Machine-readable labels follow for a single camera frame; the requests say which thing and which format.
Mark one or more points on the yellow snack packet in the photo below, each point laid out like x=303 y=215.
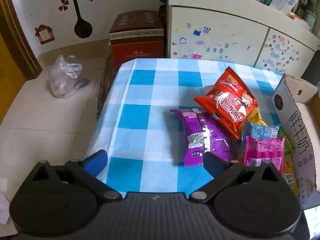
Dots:
x=256 y=120
x=290 y=177

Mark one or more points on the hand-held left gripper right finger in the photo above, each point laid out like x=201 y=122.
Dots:
x=212 y=166

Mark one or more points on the dark wicker table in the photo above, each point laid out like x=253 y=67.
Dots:
x=106 y=85

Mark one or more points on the purple snack packet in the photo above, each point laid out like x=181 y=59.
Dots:
x=195 y=135

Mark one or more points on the green snack packet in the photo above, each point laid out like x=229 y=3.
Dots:
x=286 y=142

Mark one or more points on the pile of medicine boxes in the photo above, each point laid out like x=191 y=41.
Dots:
x=282 y=0

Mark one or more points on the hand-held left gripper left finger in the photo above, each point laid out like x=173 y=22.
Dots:
x=96 y=163

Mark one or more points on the cream stickered cabinet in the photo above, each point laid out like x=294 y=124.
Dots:
x=212 y=17

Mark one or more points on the wooden door frame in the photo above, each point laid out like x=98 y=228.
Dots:
x=17 y=42

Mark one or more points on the blue snack packet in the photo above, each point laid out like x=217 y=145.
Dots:
x=260 y=131

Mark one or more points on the clear plastic bag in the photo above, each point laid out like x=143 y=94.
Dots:
x=62 y=80

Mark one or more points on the printed cardboard box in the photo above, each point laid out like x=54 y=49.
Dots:
x=300 y=130

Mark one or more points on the blue checkered tablecloth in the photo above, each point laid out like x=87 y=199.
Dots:
x=140 y=100

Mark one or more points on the dark red cardboard box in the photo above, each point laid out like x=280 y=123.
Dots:
x=137 y=45

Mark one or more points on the white paper sheet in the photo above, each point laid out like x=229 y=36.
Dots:
x=3 y=200

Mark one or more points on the red house switch decal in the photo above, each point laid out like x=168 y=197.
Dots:
x=44 y=35

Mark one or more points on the red snack packet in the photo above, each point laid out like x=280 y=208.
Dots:
x=225 y=100

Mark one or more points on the pink snack packet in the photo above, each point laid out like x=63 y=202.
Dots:
x=265 y=152

